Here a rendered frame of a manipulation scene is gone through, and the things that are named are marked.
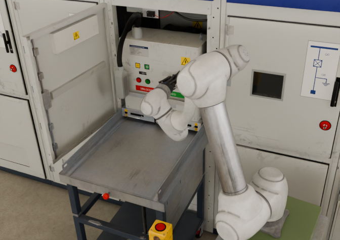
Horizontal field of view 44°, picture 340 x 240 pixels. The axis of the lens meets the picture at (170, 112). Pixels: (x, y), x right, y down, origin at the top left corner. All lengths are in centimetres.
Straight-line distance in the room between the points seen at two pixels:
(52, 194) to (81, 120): 115
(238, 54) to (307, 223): 87
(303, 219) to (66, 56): 145
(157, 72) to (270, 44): 68
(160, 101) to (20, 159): 188
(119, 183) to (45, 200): 140
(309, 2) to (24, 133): 232
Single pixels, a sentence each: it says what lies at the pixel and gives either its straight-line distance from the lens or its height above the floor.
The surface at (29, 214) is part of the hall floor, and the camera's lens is 342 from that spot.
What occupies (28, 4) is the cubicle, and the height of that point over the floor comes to 153.
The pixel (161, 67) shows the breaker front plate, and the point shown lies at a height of 124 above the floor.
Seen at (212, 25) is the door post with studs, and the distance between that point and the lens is 225.
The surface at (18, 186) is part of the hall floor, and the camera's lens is 372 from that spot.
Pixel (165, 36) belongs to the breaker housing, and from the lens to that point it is 248.
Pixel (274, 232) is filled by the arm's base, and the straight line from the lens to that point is 195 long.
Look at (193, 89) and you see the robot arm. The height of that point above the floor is 156.
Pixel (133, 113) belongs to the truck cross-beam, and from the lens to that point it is 265.
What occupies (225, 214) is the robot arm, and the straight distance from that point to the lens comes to 169.
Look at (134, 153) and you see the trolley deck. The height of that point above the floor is 85.
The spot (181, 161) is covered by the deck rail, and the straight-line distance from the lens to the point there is 225.
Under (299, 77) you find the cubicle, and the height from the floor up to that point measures 130.
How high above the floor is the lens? 224
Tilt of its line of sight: 30 degrees down
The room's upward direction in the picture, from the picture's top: 2 degrees counter-clockwise
